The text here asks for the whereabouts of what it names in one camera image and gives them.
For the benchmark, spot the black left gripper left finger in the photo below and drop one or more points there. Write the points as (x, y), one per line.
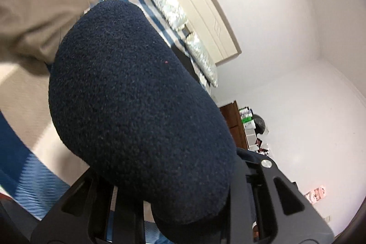
(82, 214)

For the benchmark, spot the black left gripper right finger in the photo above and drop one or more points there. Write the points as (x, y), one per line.
(260, 194)

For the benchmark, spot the navy white varsity jacket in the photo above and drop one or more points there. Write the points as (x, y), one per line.
(121, 100)

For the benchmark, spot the blue white plaid bedspread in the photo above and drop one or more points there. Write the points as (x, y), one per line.
(36, 167)

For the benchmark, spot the items on dresser top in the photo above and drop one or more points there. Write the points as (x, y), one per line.
(254, 126)

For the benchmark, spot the brown wooden dresser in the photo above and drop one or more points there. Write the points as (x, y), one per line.
(232, 116)

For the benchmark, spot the cream padded headboard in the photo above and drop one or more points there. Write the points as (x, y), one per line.
(207, 19)

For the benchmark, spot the taupe brown garment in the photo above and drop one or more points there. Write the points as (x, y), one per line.
(35, 28)

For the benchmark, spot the pale green fluffy pillow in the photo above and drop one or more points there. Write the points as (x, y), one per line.
(173, 13)

